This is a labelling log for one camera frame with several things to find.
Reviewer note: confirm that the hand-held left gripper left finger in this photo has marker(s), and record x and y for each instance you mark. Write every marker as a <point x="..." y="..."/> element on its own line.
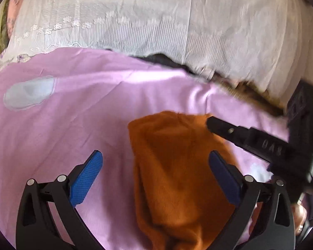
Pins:
<point x="86" y="179"/>

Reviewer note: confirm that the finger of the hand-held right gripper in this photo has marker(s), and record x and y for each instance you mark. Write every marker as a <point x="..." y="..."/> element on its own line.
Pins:
<point x="227" y="130"/>

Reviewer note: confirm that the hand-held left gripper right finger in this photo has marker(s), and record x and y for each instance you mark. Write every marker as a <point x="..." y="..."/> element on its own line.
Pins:
<point x="224" y="179"/>

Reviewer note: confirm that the orange knitted sweater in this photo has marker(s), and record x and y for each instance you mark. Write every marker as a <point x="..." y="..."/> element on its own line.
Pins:
<point x="177" y="161"/>

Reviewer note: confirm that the person's right hand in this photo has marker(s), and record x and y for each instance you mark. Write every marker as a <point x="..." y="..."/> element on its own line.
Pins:
<point x="300" y="214"/>

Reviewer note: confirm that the brown woven mat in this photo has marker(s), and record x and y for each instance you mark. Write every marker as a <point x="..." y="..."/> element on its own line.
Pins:
<point x="250" y="95"/>

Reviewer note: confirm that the pink blanket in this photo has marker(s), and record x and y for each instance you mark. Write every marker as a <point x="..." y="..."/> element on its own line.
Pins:
<point x="80" y="109"/>

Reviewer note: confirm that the dark cloth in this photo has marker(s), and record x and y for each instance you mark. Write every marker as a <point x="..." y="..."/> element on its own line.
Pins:
<point x="159" y="57"/>

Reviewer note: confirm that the white lace cloth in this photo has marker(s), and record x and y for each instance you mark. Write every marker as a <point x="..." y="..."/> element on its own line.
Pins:
<point x="172" y="18"/>

